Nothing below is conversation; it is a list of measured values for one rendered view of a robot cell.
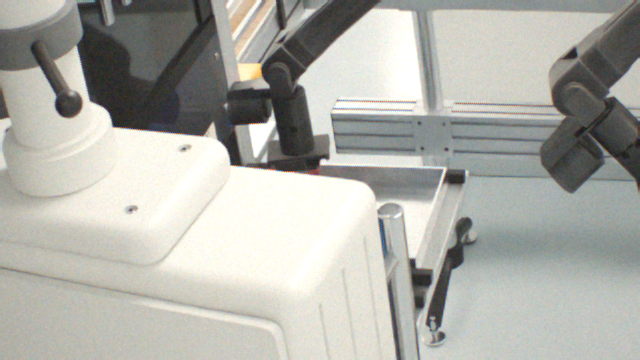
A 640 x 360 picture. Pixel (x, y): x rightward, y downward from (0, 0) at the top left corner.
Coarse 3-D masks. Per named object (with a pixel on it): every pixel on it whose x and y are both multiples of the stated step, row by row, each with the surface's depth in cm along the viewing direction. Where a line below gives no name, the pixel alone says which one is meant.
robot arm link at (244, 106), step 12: (276, 72) 207; (288, 72) 207; (240, 84) 214; (252, 84) 213; (264, 84) 212; (276, 84) 208; (288, 84) 207; (228, 96) 213; (240, 96) 213; (252, 96) 213; (228, 108) 214; (240, 108) 213; (252, 108) 213; (240, 120) 214; (252, 120) 214; (264, 120) 214
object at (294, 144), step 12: (288, 132) 214; (300, 132) 214; (312, 132) 216; (276, 144) 220; (288, 144) 215; (300, 144) 215; (312, 144) 217; (324, 144) 218; (276, 156) 217; (288, 156) 217; (300, 156) 216; (312, 156) 216; (324, 156) 216
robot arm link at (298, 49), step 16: (336, 0) 202; (352, 0) 201; (368, 0) 200; (320, 16) 203; (336, 16) 203; (352, 16) 202; (288, 32) 210; (304, 32) 205; (320, 32) 204; (336, 32) 204; (272, 48) 211; (288, 48) 206; (304, 48) 205; (320, 48) 206; (288, 64) 207; (304, 64) 207
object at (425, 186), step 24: (264, 168) 236; (336, 168) 232; (360, 168) 231; (384, 168) 229; (408, 168) 228; (432, 168) 226; (384, 192) 228; (408, 192) 227; (432, 192) 226; (408, 216) 221; (432, 216) 216; (408, 240) 215
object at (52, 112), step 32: (0, 0) 98; (32, 0) 98; (64, 0) 102; (0, 32) 99; (32, 32) 99; (64, 32) 101; (0, 64) 100; (32, 64) 100; (64, 64) 102; (32, 96) 102; (64, 96) 94; (32, 128) 104; (64, 128) 105; (96, 128) 106; (32, 160) 105; (64, 160) 104; (96, 160) 106; (32, 192) 106; (64, 192) 106
